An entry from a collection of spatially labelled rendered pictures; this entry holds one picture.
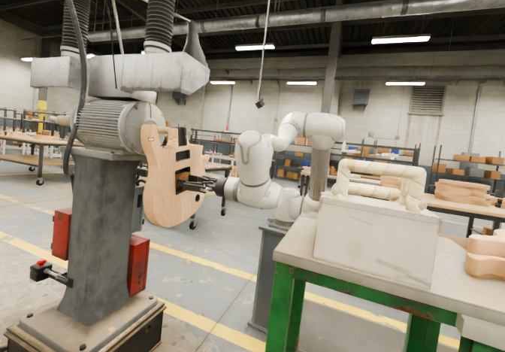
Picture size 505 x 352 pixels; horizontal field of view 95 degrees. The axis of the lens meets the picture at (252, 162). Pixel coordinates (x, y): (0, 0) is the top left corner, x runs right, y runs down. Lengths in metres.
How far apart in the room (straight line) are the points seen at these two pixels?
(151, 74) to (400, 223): 0.94
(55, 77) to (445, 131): 12.38
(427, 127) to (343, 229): 11.82
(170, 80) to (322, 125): 0.72
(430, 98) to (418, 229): 12.02
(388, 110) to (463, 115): 2.67
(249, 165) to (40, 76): 1.21
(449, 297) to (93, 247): 1.32
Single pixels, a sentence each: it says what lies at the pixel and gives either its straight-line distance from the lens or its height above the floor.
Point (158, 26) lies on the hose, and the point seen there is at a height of 1.65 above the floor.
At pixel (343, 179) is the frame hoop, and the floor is 1.16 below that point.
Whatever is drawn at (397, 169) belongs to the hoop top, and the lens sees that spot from 0.67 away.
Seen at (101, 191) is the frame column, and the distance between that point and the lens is 1.29.
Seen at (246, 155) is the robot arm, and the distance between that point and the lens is 0.70.
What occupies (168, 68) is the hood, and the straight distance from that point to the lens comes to 0.97.
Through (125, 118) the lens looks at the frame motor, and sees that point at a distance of 1.13.
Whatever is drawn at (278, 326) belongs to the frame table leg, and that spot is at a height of 0.71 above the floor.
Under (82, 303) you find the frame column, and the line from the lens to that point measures 1.54.
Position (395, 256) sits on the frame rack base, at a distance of 0.70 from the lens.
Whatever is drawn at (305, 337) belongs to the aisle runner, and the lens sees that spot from 1.97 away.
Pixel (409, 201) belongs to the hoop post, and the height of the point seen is 1.13.
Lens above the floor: 1.21
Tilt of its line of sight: 3 degrees down
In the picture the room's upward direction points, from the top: 7 degrees clockwise
